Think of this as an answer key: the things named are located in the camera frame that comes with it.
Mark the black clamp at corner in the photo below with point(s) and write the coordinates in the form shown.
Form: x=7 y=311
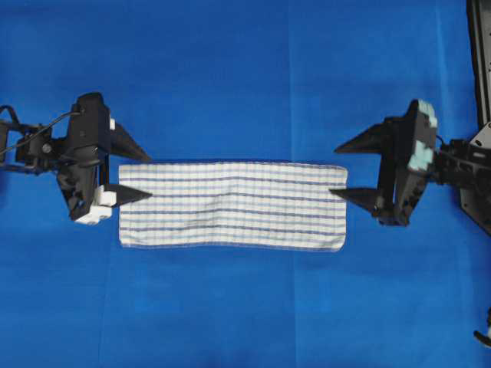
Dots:
x=484 y=338

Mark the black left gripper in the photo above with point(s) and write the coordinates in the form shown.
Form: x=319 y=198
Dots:
x=86 y=146

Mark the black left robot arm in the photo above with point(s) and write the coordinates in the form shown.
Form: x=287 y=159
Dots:
x=32 y=149

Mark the blue table cloth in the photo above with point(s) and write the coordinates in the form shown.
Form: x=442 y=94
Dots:
x=219 y=80

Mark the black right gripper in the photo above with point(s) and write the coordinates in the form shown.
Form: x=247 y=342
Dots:
x=407 y=147

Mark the black rail at right edge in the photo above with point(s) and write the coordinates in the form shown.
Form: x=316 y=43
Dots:
x=478 y=17

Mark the blue striped white towel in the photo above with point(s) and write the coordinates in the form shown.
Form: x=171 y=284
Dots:
x=260 y=204

